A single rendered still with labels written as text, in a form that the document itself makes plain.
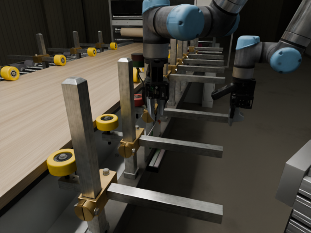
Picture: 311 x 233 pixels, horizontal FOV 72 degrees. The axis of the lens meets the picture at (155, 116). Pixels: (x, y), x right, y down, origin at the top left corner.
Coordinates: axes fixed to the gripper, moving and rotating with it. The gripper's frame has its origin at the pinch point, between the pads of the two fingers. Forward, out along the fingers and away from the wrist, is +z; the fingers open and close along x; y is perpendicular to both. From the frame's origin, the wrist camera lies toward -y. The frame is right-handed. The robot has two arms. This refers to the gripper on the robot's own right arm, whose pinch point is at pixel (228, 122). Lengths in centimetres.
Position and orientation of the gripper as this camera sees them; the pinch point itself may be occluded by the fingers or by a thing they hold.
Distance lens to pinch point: 98.5
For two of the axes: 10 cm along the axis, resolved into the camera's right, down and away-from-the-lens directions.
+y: 9.6, 1.1, -2.4
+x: 2.7, -4.0, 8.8
